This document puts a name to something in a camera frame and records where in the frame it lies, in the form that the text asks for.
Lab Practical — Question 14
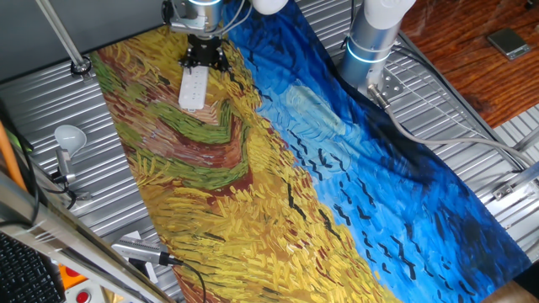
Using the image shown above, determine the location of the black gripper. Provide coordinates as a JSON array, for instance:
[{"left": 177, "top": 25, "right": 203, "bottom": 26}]
[{"left": 179, "top": 33, "right": 234, "bottom": 73}]

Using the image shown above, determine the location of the white four-socket power strip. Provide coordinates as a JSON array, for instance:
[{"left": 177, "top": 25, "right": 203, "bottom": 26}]
[{"left": 178, "top": 64, "right": 211, "bottom": 113}]

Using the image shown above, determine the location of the grey metal pole stand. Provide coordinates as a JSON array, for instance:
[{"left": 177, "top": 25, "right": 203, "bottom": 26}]
[{"left": 35, "top": 0, "right": 93, "bottom": 80}]

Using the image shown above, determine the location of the Van Gogh wheatfield print cloth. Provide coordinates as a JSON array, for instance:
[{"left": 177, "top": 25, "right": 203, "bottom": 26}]
[{"left": 89, "top": 0, "right": 532, "bottom": 303}]

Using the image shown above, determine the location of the pale grey bulb-shaped fixture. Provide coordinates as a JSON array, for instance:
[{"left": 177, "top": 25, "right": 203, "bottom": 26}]
[{"left": 52, "top": 124, "right": 88, "bottom": 185}]

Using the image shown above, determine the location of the orange pole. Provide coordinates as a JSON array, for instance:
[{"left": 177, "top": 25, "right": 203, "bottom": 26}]
[{"left": 0, "top": 120, "right": 27, "bottom": 191}]

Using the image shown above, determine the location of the grey box with red button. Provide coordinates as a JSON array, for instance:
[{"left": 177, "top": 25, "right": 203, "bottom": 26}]
[{"left": 62, "top": 285, "right": 103, "bottom": 303}]

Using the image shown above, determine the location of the black computer keyboard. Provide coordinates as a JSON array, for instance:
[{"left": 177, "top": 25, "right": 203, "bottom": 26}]
[{"left": 0, "top": 232, "right": 67, "bottom": 303}]

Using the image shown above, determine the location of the small grey digital scale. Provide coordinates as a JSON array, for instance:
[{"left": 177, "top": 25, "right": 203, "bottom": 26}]
[{"left": 486, "top": 27, "right": 532, "bottom": 61}]

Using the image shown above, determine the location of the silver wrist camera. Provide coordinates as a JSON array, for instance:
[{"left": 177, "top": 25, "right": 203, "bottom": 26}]
[{"left": 162, "top": 0, "right": 225, "bottom": 36}]

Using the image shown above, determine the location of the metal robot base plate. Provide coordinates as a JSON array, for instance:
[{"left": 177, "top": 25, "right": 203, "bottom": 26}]
[{"left": 365, "top": 68, "right": 406, "bottom": 103}]

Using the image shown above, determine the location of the black camera cable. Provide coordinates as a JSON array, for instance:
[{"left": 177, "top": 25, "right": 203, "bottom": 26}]
[{"left": 167, "top": 254, "right": 208, "bottom": 303}]

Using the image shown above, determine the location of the aluminium frame beam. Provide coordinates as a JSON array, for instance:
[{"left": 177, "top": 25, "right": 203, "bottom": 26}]
[{"left": 0, "top": 170, "right": 176, "bottom": 303}]

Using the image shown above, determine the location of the thick grey base cable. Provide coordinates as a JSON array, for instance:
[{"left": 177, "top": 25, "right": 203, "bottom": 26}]
[{"left": 367, "top": 82, "right": 539, "bottom": 170}]

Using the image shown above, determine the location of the aluminium profile bracket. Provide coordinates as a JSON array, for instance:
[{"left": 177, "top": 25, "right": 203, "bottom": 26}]
[{"left": 491, "top": 161, "right": 539, "bottom": 202}]

